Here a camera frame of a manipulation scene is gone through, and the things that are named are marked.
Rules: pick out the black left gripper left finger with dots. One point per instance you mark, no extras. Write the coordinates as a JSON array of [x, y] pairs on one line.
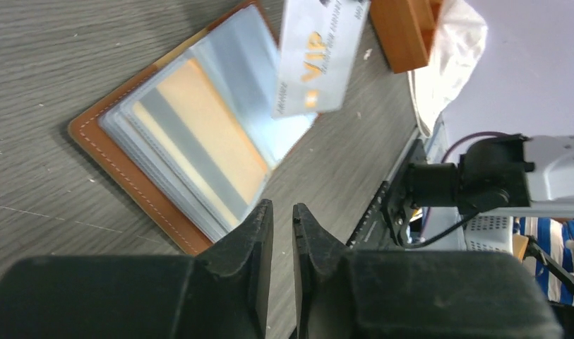
[[220, 293]]

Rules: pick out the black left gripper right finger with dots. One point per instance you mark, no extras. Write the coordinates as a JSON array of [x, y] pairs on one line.
[[347, 293]]

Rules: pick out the brown leather card holder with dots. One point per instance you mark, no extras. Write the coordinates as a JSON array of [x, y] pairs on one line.
[[238, 52]]

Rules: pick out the orange credit card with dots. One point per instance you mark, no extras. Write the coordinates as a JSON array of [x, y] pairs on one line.
[[196, 134]]

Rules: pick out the silver VIP card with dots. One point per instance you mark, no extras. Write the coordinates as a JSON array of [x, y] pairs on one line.
[[318, 45]]

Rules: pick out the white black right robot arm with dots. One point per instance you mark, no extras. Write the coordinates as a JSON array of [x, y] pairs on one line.
[[511, 175]]

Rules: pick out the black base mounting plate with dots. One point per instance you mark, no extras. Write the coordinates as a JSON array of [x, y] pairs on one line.
[[383, 225]]

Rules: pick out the person in striped shirt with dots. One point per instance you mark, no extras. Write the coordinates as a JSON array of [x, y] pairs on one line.
[[556, 238]]

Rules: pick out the orange compartment organizer box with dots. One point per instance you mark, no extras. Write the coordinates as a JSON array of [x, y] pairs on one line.
[[406, 31]]

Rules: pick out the white bucket hat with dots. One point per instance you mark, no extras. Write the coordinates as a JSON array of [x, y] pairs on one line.
[[458, 46]]

